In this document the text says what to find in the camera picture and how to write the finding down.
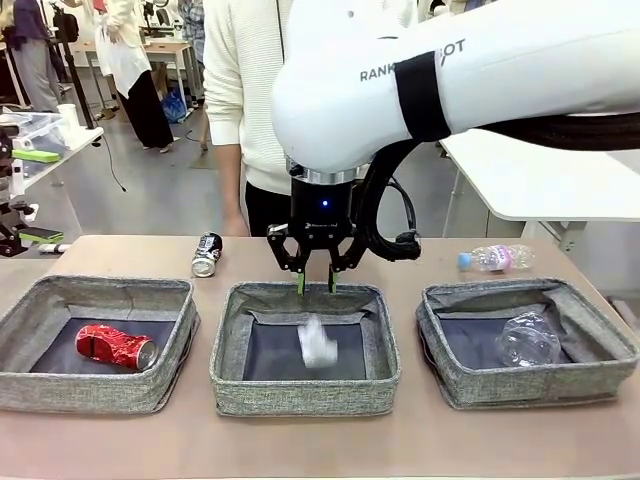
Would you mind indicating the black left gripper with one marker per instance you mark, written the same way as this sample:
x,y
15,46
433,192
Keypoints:
x,y
6,160

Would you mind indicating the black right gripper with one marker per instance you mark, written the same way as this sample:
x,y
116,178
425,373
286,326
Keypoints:
x,y
322,215

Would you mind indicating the white paper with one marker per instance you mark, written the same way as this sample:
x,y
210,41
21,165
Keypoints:
x,y
317,345

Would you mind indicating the crushed red soda can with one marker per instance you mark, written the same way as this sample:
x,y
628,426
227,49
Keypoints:
x,y
115,345

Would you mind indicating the clear plastic water bottle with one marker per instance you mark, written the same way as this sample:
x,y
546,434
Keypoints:
x,y
495,257

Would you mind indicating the clear plastic cup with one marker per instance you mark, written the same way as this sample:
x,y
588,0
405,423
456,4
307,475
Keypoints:
x,y
530,340

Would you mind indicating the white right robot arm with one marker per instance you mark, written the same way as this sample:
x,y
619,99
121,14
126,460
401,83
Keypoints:
x,y
350,100

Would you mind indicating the person's right forearm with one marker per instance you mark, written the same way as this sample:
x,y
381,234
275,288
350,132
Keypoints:
x,y
227,175

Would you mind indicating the person's right hand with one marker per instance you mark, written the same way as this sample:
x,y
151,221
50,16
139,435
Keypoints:
x,y
235,225

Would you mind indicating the white marker pen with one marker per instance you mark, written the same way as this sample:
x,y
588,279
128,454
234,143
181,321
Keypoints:
x,y
62,247

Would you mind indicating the clear plastic storage box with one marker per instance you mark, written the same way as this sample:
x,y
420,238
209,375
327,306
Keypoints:
x,y
45,135

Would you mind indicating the black trousers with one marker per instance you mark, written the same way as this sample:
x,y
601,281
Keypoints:
x,y
267,215

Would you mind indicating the white table with storage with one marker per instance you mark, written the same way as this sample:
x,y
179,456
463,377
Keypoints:
x,y
80,140

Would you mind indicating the white paper cup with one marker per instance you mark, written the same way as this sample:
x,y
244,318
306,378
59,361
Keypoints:
x,y
66,120

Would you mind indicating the black soda can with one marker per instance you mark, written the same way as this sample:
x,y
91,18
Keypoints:
x,y
207,255

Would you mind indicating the black tripod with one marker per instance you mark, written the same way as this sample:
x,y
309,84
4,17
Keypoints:
x,y
75,75

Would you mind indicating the bystander in grey trousers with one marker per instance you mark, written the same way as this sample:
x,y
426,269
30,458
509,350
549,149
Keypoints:
x,y
35,65

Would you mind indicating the grey fabric basket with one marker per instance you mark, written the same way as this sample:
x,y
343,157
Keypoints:
x,y
500,385
100,390
300,395

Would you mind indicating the bystander in white coat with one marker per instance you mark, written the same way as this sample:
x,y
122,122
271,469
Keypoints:
x,y
125,60

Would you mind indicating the blue bag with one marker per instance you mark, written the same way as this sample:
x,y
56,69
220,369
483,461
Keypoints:
x,y
174,107

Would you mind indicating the white knit sweater torso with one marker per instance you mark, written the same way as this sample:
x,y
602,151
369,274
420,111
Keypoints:
x,y
240,75

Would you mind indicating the wooden top table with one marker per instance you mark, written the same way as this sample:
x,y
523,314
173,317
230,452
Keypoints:
x,y
170,49

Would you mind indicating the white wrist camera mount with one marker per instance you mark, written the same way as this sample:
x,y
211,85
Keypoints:
x,y
17,177

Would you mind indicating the black clamp mount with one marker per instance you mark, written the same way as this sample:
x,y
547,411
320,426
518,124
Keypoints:
x,y
15,212

